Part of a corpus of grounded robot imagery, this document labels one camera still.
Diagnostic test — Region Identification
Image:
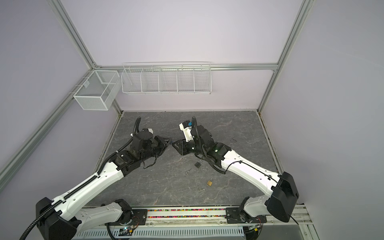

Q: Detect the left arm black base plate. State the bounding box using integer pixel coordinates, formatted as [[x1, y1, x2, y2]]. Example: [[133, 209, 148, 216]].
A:
[[109, 209, 148, 226]]

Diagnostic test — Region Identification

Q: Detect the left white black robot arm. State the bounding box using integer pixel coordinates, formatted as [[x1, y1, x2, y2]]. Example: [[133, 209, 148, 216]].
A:
[[20, 118, 172, 240]]

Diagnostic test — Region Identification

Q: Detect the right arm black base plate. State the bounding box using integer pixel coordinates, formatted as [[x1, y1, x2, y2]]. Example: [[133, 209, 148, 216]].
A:
[[225, 208, 267, 224]]

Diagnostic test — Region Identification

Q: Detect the white mesh box basket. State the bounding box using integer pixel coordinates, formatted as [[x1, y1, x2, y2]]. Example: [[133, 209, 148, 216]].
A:
[[74, 70, 121, 111]]

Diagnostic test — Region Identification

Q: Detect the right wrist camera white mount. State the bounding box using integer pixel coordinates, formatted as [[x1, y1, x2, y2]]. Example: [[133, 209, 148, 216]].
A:
[[179, 121, 193, 142]]

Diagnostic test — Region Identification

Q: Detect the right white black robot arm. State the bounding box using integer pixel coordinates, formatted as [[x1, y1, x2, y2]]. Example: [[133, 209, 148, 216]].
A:
[[172, 117, 299, 223]]

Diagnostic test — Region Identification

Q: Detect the dark grey padlock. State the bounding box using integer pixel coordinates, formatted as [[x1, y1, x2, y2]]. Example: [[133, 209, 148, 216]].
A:
[[195, 161, 203, 169]]

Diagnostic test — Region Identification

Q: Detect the white wire shelf basket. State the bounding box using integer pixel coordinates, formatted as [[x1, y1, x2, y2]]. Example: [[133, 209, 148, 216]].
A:
[[121, 62, 212, 95]]

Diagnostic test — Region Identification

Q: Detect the white vented cable duct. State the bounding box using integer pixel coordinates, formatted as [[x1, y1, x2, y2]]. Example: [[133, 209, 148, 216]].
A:
[[73, 226, 245, 240]]

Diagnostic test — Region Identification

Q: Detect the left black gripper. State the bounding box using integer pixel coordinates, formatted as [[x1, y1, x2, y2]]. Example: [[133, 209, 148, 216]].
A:
[[140, 135, 172, 162]]

